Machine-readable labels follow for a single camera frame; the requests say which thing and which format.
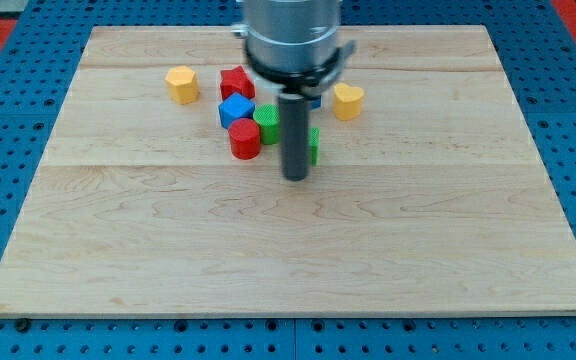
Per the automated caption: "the yellow heart block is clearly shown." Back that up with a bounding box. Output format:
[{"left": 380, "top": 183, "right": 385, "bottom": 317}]
[{"left": 333, "top": 83, "right": 365, "bottom": 121}]

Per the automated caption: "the red cylinder block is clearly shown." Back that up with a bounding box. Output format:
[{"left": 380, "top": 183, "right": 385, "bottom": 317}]
[{"left": 228, "top": 118, "right": 261, "bottom": 160}]

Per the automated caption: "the blue cube block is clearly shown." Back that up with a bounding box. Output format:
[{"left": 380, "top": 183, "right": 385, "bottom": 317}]
[{"left": 218, "top": 92, "right": 255, "bottom": 130}]

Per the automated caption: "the yellow hexagon block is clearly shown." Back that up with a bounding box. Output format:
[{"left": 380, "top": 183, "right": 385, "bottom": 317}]
[{"left": 165, "top": 66, "right": 200, "bottom": 105}]

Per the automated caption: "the green cylinder block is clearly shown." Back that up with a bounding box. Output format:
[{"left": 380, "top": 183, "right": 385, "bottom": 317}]
[{"left": 253, "top": 104, "right": 279, "bottom": 145}]

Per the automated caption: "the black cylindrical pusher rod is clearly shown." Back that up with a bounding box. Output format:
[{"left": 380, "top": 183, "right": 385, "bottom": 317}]
[{"left": 277, "top": 92, "right": 310, "bottom": 181}]

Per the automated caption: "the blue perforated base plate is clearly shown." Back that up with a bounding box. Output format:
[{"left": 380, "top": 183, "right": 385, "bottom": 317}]
[{"left": 0, "top": 0, "right": 576, "bottom": 359}]

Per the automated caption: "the red star block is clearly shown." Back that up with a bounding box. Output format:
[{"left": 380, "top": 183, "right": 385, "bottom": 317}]
[{"left": 220, "top": 65, "right": 256, "bottom": 100}]

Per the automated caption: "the small blue block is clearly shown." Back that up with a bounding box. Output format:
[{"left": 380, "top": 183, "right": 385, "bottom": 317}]
[{"left": 310, "top": 96, "right": 322, "bottom": 110}]

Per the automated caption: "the green star block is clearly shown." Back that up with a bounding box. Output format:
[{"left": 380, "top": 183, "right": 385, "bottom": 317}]
[{"left": 309, "top": 127, "right": 320, "bottom": 166}]

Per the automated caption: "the light wooden board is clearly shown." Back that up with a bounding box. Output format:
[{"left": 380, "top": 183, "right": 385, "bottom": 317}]
[{"left": 0, "top": 25, "right": 576, "bottom": 319}]

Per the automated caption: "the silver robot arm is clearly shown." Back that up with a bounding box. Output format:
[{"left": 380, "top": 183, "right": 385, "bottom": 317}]
[{"left": 232, "top": 0, "right": 356, "bottom": 99}]

